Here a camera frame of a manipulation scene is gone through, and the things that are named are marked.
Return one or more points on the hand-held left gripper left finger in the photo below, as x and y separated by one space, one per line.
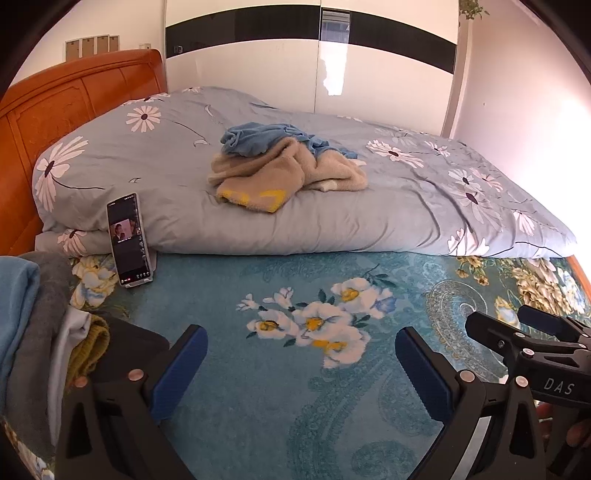
184 364

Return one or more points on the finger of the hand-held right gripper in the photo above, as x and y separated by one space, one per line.
545 321
494 334

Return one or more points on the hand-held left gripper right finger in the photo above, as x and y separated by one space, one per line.
418 369

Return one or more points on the light blue sweatpants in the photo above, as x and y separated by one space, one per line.
254 138

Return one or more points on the person's right hand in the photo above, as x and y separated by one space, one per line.
577 434

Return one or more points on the orange wooden footboard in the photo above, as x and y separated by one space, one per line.
582 277

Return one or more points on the mustard knitted garment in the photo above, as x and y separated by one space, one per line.
90 346

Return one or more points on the white phone stand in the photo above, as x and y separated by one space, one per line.
151 272

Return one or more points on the teal floral blanket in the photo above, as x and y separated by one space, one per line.
277 415

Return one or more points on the smartphone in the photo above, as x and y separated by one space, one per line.
127 240

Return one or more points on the grey floral duvet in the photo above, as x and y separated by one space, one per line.
369 207

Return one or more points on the folded blue garment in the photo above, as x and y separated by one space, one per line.
16 314

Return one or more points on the beige fleece garment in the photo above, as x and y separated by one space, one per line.
286 175

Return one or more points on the orange wooden headboard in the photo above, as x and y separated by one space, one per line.
55 106

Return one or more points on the white wardrobe with black stripe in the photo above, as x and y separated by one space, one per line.
258 69

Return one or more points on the green hanging plant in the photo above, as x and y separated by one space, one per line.
473 8

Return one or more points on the beige wall switch plate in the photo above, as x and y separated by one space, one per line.
72 50
101 45
115 42
87 47

